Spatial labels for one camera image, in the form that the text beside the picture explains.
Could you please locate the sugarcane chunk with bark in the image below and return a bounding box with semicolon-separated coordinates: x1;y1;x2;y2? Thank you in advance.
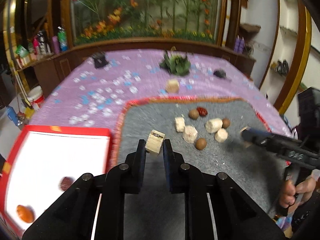
145;129;165;155

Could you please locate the brown round longan front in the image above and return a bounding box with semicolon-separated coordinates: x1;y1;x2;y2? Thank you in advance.
195;138;207;151

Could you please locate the brown round longan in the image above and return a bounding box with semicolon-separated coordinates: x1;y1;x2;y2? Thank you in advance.
188;109;200;120
195;138;207;151

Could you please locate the pinkish hexagonal cane chunk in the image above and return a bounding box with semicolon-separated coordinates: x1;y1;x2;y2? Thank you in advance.
183;125;198;144

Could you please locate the small white cane chunk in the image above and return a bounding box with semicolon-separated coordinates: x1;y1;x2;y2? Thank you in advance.
214;128;228;142

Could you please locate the pale sugarcane chunk tall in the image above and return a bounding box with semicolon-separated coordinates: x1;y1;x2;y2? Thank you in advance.
175;116;185;133

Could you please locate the large white cane cylinder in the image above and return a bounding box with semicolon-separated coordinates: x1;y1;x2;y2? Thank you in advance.
205;118;223;134

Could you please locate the brown round longan top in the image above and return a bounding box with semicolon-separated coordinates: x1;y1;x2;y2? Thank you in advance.
188;109;200;120

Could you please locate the dark red date front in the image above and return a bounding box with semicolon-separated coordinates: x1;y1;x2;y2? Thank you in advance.
59;177;74;191

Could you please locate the small orange mandarin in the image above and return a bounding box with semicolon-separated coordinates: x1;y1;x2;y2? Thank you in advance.
16;205;35;224

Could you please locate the person's right hand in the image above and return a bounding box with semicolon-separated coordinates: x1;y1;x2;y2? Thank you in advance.
279;177;317;211

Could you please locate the grey felt mat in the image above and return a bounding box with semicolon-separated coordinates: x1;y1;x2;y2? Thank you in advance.
109;97;291;240

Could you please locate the black car key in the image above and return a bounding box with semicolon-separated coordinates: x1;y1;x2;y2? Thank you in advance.
213;69;231;81

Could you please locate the purple floral tablecloth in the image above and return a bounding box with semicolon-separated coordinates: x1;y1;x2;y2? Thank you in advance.
30;49;290;135

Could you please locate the cane chunk on purple cloth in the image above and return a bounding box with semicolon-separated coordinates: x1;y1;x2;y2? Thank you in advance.
165;79;180;93

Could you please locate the red white tray box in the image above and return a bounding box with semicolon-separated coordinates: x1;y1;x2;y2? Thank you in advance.
1;125;112;238

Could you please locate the green leafy vegetable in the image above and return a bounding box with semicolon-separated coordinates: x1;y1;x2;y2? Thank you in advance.
159;51;191;76

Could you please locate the white plastic bucket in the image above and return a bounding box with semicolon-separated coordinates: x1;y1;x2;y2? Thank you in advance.
27;86;44;108

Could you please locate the pink thermos bottle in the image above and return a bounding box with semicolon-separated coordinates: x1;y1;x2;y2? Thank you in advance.
52;36;60;54

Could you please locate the steel thermos flask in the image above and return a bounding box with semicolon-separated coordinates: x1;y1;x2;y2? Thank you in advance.
37;30;51;56

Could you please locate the green plastic bottle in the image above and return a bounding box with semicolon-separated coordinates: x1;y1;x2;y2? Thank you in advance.
57;27;68;51

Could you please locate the flower mural panel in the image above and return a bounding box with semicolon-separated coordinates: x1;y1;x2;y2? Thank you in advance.
71;0;220;45

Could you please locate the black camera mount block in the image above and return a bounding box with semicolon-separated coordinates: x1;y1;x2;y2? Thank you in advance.
91;52;109;69

